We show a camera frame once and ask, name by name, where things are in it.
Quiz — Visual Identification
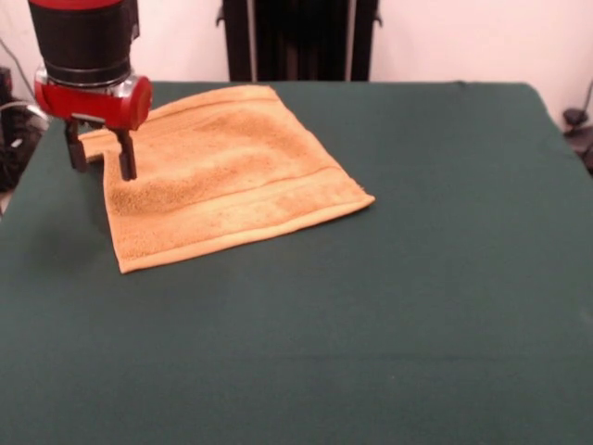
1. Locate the yellow terry towel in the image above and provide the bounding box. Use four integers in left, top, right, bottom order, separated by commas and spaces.
76, 84, 376, 275

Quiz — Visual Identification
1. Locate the black clamp stand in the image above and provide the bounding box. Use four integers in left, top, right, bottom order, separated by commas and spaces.
561, 107, 593, 175

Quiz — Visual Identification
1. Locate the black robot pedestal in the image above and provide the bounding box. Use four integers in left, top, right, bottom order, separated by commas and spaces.
215, 0, 384, 83

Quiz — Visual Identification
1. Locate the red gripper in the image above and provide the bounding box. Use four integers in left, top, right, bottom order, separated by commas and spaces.
32, 67, 155, 183

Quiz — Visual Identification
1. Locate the dark green table cloth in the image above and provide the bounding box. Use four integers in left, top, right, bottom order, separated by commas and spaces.
0, 81, 593, 445

